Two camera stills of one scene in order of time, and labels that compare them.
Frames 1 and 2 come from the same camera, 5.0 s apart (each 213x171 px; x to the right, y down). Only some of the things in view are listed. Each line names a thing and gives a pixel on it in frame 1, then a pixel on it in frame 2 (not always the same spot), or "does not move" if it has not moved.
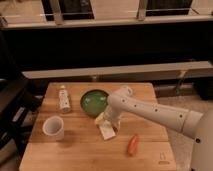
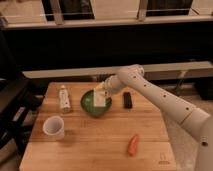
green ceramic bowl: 94,102 does not move
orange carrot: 132,147 does not move
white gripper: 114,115 -> 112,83
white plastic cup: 54,126 does not move
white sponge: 104,122 -> 99,97
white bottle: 63,100 does not move
